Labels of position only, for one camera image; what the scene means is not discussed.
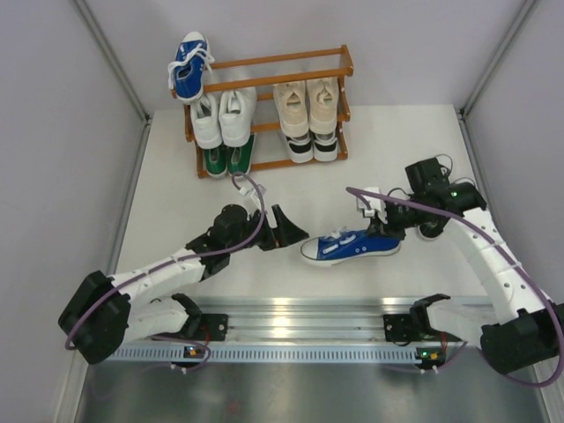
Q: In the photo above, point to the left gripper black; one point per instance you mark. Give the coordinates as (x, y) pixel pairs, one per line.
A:
(285, 233)

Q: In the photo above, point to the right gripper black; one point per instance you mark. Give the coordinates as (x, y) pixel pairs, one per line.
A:
(389, 229)

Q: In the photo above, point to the blue sneaker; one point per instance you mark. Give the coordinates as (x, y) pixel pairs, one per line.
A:
(344, 245)
(185, 73)

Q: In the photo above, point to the black white sneaker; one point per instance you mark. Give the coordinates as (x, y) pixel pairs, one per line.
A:
(300, 149)
(325, 147)

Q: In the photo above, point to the green sneaker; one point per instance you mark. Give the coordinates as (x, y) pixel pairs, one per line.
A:
(215, 162)
(239, 159)

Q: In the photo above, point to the beige sneaker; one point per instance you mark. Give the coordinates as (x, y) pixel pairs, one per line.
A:
(323, 95)
(290, 101)

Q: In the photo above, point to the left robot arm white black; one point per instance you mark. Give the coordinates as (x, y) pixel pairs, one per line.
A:
(108, 311)

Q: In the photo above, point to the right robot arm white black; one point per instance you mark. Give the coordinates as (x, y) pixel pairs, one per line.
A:
(527, 326)

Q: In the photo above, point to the black canvas sneaker lower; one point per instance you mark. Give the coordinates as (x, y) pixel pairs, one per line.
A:
(430, 231)

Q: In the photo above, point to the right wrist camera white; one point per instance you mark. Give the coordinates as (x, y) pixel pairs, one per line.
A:
(371, 207)

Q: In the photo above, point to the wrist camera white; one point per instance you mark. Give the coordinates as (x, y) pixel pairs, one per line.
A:
(252, 197)
(371, 207)

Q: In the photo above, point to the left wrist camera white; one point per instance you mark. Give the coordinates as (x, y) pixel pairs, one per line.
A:
(252, 197)

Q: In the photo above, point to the aluminium mounting rail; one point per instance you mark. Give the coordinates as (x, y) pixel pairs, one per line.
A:
(309, 320)

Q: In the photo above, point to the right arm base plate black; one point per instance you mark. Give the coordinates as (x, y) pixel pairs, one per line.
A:
(399, 329)

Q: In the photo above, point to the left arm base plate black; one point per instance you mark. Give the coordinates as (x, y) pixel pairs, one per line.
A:
(205, 327)

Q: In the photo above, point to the slotted grey cable duct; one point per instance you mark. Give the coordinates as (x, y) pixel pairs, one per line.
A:
(364, 354)

